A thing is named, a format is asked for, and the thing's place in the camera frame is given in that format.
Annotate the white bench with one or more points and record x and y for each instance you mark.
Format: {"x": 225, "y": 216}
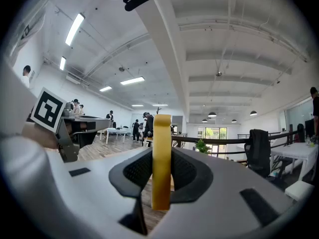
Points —
{"x": 299, "y": 189}

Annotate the yellow tape roll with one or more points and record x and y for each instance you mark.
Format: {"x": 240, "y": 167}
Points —
{"x": 162, "y": 158}

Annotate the wall banner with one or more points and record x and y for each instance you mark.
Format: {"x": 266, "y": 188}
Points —
{"x": 27, "y": 31}

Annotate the wooden coat rack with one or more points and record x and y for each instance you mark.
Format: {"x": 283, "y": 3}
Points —
{"x": 158, "y": 111}

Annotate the white air conditioner unit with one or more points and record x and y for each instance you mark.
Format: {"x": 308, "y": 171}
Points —
{"x": 72, "y": 79}

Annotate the black monitor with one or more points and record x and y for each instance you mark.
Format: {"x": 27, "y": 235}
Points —
{"x": 309, "y": 128}

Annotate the black metal railing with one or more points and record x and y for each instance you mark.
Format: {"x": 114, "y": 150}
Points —
{"x": 224, "y": 141}

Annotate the long white table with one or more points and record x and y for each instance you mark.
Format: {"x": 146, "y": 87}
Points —
{"x": 296, "y": 151}

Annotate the black office chair with jacket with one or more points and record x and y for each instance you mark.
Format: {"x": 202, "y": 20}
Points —
{"x": 258, "y": 151}

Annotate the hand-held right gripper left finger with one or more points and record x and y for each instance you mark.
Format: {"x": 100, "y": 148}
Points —
{"x": 94, "y": 195}

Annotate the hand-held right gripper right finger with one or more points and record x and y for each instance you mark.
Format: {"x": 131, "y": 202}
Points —
{"x": 219, "y": 203}

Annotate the white ceiling light panel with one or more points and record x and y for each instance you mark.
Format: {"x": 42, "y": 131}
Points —
{"x": 160, "y": 105}
{"x": 62, "y": 63}
{"x": 106, "y": 88}
{"x": 74, "y": 29}
{"x": 132, "y": 80}
{"x": 137, "y": 105}

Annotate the person's left forearm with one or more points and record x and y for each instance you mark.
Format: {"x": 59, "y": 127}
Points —
{"x": 40, "y": 136}

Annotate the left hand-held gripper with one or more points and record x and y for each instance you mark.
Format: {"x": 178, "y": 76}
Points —
{"x": 48, "y": 109}

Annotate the green potted plant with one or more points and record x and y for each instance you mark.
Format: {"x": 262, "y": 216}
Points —
{"x": 202, "y": 146}

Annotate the glass door with green view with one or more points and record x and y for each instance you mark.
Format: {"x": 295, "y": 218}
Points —
{"x": 213, "y": 138}

